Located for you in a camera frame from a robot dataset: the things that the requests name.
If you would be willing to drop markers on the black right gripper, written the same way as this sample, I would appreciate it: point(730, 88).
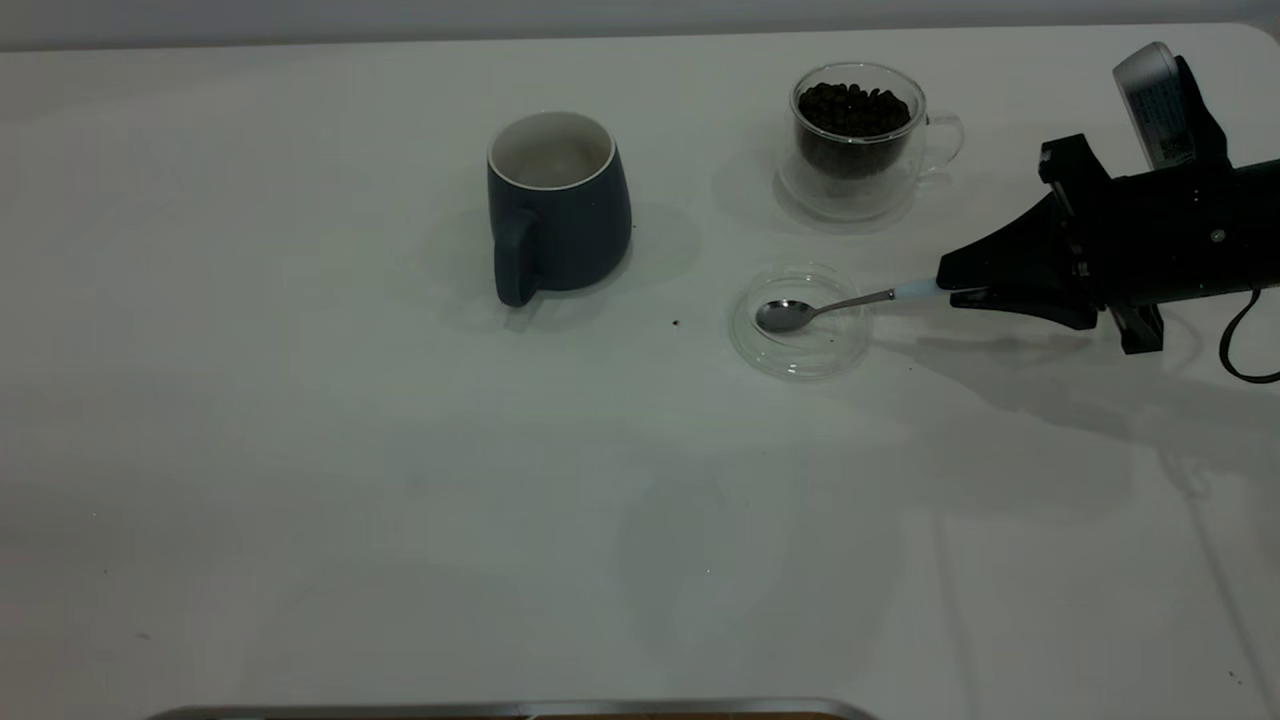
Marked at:
point(1160, 235)

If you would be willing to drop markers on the dark grey ceramic mug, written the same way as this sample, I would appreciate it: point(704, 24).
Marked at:
point(575, 235)

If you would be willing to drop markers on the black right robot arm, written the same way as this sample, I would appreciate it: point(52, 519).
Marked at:
point(1268, 225)

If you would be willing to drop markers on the dark coffee beans pile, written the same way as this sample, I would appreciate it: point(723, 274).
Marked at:
point(852, 112)

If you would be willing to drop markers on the clear round glass saucer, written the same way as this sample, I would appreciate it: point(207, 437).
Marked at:
point(805, 355)

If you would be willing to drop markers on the clear double-wall glass cup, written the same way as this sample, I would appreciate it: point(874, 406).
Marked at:
point(845, 195)

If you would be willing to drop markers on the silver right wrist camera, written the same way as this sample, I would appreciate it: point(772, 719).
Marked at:
point(1160, 105)

